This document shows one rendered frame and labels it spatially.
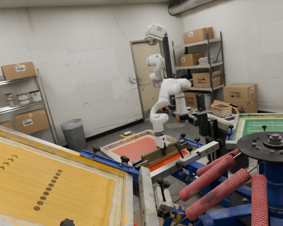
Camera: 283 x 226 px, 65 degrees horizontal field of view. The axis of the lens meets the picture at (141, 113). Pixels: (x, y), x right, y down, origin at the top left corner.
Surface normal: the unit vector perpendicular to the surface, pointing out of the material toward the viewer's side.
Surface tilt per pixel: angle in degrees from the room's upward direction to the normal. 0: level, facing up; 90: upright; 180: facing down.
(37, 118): 89
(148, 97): 90
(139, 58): 90
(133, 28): 90
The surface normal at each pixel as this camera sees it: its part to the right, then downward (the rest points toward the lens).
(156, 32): 0.26, 0.20
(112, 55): 0.54, 0.12
